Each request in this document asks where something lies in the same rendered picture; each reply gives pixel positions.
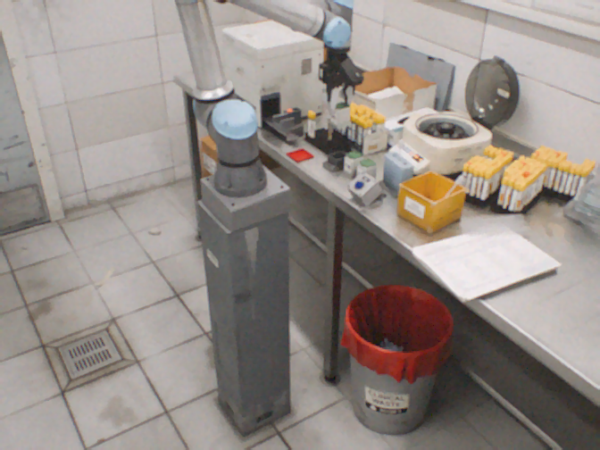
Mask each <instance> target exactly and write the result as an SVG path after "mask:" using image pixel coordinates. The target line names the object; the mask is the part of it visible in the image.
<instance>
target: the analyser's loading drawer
mask: <svg viewBox="0 0 600 450"><path fill-rule="evenodd" d="M262 120H263V121H265V122H266V123H268V124H269V125H271V126H272V127H273V128H274V129H276V130H277V131H279V132H280V133H282V134H283V135H285V136H286V137H287V141H289V140H291V139H295V138H300V137H303V136H304V125H302V126H299V127H297V126H296V125H295V120H294V118H291V119H288V114H287V113H283V114H280V115H278V114H277V113H275V112H268V113H265V114H263V115H262Z"/></svg>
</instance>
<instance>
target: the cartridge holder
mask: <svg viewBox="0 0 600 450"><path fill-rule="evenodd" d="M345 157H346V154H345V153H344V152H342V151H339V152H336V153H334V154H328V160H327V161H325V162H322V165H323V166H324V167H326V168H327V169H329V170H330V171H337V170H340V169H343V168H345Z"/></svg>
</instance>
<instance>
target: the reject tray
mask: <svg viewBox="0 0 600 450"><path fill-rule="evenodd" d="M287 156H288V157H290V158H291V159H292V160H294V161H295V162H297V163H300V162H302V161H306V160H309V159H312V158H314V155H312V154H311V153H309V152H308V151H306V150H305V149H303V148H302V149H298V150H295V151H292V152H289V153H287Z"/></svg>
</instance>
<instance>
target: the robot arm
mask: <svg viewBox="0 0 600 450"><path fill-rule="evenodd" d="M173 1H174V2H175V5H176V9H177V12H178V16H179V22H180V26H181V29H182V32H183V36H184V39H185V43H186V47H187V52H188V56H189V60H190V63H191V67H192V71H193V73H194V77H195V81H196V87H195V88H194V90H193V96H194V111H195V114H196V117H197V119H198V120H199V121H200V123H201V124H202V125H204V127H205V128H206V129H207V131H208V132H209V133H210V134H211V136H212V137H213V138H214V140H215V143H216V150H217V157H218V163H217V167H216V171H215V174H214V179H213V180H214V187H215V189H216V190H217V191H218V192H219V193H220V194H222V195H224V196H229V197H247V196H253V195H255V194H257V193H259V192H261V191H262V190H264V188H265V187H266V185H267V175H266V171H265V169H264V168H263V165H262V162H261V160H260V158H259V146H258V133H257V125H258V121H257V117H256V113H255V110H254V108H253V106H252V105H250V104H249V103H247V102H241V101H240V100H237V98H236V93H235V89H234V86H233V83H232V82H231V81H230V80H228V79H227V78H226V74H225V70H224V66H223V62H222V58H221V50H220V47H219V42H218V38H217V35H216V30H215V27H214V22H213V15H212V11H211V6H210V3H209V0H173ZM213 1H214V2H217V3H219V4H226V3H231V4H234V5H236V6H239V7H241V8H244V9H246V10H248V11H250V12H252V13H256V14H258V15H261V16H262V17H265V18H267V19H269V20H272V21H276V22H277V23H279V24H282V25H284V26H286V27H289V28H291V29H292V30H293V31H299V32H301V33H304V34H305V35H307V36H310V37H312V38H315V39H318V40H320V41H321V42H323V43H324V48H326V49H327V61H324V62H322V63H319V80H320V81H322V83H324V84H326V92H327V93H325V94H322V96H321V100H322V101H323V102H324V103H325V105H327V106H328V111H329V115H330V116H331V117H332V116H333V114H334V113H335V107H336V100H337V98H338V92H337V91H336V88H339V87H341V86H342V89H340V90H339V94H340V96H341V97H342V98H343V99H344V100H345V103H346V104H349V105H351V103H352V101H353V97H354V92H355V87H356V86H359V85H361V84H362V83H363V80H364V76H363V75H362V74H361V72H360V71H359V70H358V68H357V67H356V66H355V64H354V63H353V61H352V60H351V59H350V57H349V56H348V54H347V53H348V52H350V51H351V45H352V35H353V31H352V28H353V11H354V0H320V1H312V2H305V1H304V0H213ZM325 63H326V64H325ZM321 69H322V77H321Z"/></svg>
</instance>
